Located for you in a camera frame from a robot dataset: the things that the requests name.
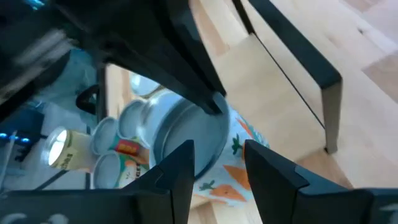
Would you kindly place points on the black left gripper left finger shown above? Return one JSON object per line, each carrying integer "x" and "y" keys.
{"x": 149, "y": 199}

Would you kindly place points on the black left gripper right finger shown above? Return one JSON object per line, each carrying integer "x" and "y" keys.
{"x": 280, "y": 186}

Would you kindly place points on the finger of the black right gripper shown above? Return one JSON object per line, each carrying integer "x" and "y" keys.
{"x": 168, "y": 77}
{"x": 192, "y": 46}

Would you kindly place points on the teal oranges print can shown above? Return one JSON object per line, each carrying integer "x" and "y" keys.
{"x": 107, "y": 169}

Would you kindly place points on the green dotted can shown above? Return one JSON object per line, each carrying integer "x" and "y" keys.
{"x": 132, "y": 118}

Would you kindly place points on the large pale carrot print can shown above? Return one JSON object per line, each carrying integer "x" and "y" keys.
{"x": 199, "y": 137}

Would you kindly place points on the small teal pink corn can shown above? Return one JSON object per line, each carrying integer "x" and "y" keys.
{"x": 105, "y": 135}

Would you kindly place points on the yellow peaches can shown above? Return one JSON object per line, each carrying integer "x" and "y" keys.
{"x": 77, "y": 151}

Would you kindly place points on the black computer with blue lights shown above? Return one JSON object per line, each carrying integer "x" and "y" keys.
{"x": 28, "y": 124}

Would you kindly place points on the black metal frame shelf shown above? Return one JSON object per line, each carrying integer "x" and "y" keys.
{"x": 304, "y": 56}

